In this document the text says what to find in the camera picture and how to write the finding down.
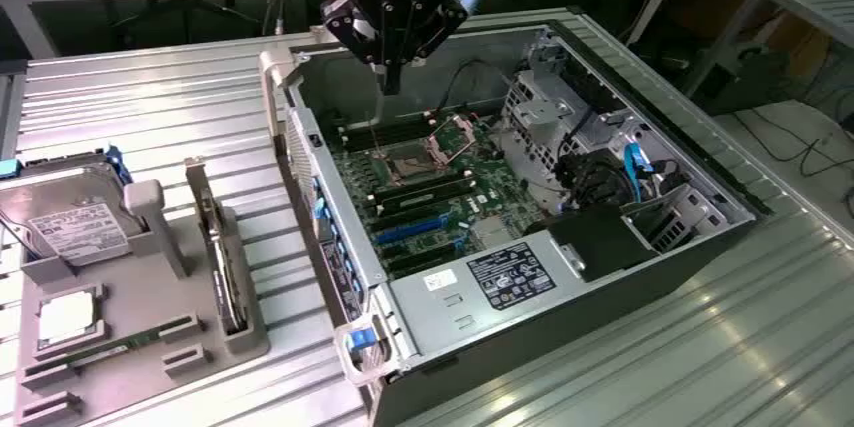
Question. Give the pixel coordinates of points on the graphics card with metal bracket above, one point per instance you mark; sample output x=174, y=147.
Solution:
x=226, y=297

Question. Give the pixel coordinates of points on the black RAM slot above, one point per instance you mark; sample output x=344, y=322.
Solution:
x=401, y=123
x=421, y=193
x=421, y=188
x=401, y=135
x=401, y=129
x=421, y=182
x=401, y=117

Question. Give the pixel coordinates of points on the thin locking lever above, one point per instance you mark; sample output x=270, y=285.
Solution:
x=376, y=134

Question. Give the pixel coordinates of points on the metal socket cover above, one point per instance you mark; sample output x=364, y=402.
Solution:
x=469, y=142

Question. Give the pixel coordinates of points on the black office chair base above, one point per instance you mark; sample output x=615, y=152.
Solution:
x=193, y=2

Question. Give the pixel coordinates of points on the silver metal drive cage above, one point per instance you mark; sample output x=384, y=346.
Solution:
x=535, y=147

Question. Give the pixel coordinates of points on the CPU socket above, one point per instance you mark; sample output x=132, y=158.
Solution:
x=409, y=165

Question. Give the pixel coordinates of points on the RAM stick with white labels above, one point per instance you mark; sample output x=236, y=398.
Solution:
x=428, y=199

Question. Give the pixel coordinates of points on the green motherboard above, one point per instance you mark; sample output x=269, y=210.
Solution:
x=497, y=197

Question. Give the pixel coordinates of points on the blue slot latch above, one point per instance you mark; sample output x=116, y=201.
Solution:
x=349, y=266
x=358, y=289
x=320, y=207
x=340, y=248

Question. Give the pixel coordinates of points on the silver chipset heatsink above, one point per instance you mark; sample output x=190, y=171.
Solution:
x=494, y=231

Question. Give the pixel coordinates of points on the small blue board connector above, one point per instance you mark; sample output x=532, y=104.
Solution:
x=458, y=246

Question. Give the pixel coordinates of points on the long black expansion slot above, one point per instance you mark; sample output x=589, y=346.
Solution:
x=428, y=259
x=417, y=247

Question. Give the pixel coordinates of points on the black box device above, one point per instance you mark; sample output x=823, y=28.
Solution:
x=748, y=82

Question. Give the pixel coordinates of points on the black plastic shroud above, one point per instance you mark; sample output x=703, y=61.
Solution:
x=588, y=242

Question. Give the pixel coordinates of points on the silver disk bay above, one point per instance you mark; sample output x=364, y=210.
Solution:
x=695, y=212

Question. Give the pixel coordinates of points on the silver hard disk drive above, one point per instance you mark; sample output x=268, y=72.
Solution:
x=74, y=227

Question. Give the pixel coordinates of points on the silver power supply unit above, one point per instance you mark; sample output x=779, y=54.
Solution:
x=428, y=317

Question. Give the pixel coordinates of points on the blue case release latch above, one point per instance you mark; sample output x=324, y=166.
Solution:
x=360, y=339

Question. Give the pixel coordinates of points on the grey plastic parts rack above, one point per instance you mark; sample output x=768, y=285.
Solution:
x=134, y=317

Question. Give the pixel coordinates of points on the open black PC case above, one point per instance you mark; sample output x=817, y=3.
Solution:
x=535, y=372

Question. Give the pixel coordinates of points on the silver CPU chip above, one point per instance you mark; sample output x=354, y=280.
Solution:
x=67, y=317

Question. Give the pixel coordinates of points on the green RAM stick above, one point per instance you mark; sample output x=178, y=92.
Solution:
x=101, y=349

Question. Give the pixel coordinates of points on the dark metal frame post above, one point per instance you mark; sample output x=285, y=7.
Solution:
x=10, y=112

